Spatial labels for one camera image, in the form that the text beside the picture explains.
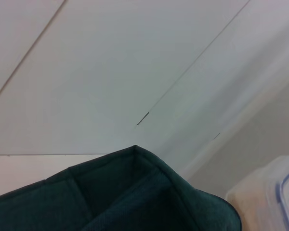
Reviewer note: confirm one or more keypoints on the dark teal insulated lunch bag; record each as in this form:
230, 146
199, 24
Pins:
135, 192

